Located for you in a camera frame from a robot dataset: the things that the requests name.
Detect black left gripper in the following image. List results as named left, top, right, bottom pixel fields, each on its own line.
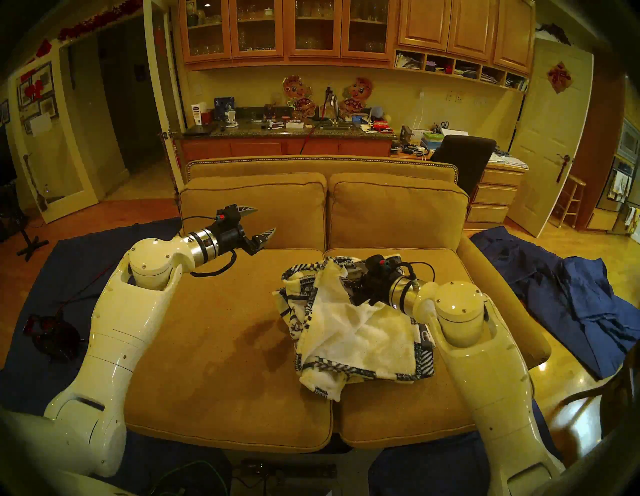
left=212, top=205, right=277, bottom=256

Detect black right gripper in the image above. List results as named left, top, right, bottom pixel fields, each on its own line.
left=350, top=270, right=397, bottom=307

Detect printed scripture fleece blanket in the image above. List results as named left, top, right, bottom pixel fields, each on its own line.
left=272, top=256, right=437, bottom=402

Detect wooden counter with stone top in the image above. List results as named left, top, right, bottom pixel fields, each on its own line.
left=172, top=117, right=396, bottom=173

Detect white narrow open door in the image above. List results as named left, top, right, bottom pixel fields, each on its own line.
left=144, top=0, right=185, bottom=206

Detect wooden desk with drawers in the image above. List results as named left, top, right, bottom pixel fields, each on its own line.
left=392, top=150, right=529, bottom=231

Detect white wifi router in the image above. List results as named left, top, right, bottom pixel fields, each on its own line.
left=410, top=109, right=430, bottom=143

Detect black office chair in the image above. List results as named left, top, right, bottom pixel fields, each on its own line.
left=430, top=135, right=497, bottom=196

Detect black power strip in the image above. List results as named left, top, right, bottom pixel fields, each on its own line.
left=232, top=462, right=338, bottom=488

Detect stack of papers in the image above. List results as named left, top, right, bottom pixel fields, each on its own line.
left=487, top=151, right=529, bottom=170

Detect white glass french door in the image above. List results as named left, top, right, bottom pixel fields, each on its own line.
left=7, top=47, right=99, bottom=224

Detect crumpled dark blue cloth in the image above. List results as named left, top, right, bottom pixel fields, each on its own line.
left=470, top=226, right=640, bottom=381

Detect cream panel door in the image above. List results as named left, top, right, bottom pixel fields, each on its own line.
left=506, top=39, right=594, bottom=238

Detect black standing fan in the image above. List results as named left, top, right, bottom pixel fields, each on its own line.
left=0, top=182, right=50, bottom=262

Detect wooden stool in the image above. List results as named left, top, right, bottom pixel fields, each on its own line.
left=554, top=175, right=587, bottom=229

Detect black and red floor device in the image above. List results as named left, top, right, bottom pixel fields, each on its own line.
left=22, top=314, right=83, bottom=363

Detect red garland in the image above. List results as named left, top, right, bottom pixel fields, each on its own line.
left=57, top=0, right=143, bottom=43

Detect black television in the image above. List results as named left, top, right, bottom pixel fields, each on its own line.
left=0, top=127, right=17, bottom=186

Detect hanging kitchen towels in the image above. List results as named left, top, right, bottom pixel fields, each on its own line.
left=609, top=170, right=632, bottom=201

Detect red diamond door sign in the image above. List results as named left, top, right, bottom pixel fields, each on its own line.
left=547, top=61, right=575, bottom=95

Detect steel microwave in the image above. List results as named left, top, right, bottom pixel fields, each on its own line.
left=617, top=120, right=640, bottom=163

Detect dark ornament above door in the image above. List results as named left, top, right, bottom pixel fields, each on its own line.
left=536, top=24, right=571, bottom=46

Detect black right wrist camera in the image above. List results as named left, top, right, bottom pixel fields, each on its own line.
left=365, top=254, right=402, bottom=274

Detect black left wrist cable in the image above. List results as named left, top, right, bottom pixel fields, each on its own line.
left=181, top=215, right=239, bottom=279

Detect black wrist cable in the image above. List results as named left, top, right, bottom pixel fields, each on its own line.
left=181, top=215, right=239, bottom=279
left=400, top=260, right=437, bottom=289

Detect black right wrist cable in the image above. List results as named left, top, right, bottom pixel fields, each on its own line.
left=400, top=260, right=437, bottom=289

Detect yellow loveseat sofa frame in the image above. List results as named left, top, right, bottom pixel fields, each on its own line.
left=87, top=156, right=551, bottom=453

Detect red counter cable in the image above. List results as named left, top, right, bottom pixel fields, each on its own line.
left=299, top=95, right=333, bottom=156

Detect red floor cable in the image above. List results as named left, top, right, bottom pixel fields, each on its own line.
left=55, top=260, right=118, bottom=317

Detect wooden wall cabinets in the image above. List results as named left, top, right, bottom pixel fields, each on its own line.
left=178, top=0, right=536, bottom=93

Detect steel wall oven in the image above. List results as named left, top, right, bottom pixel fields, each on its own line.
left=597, top=157, right=640, bottom=213

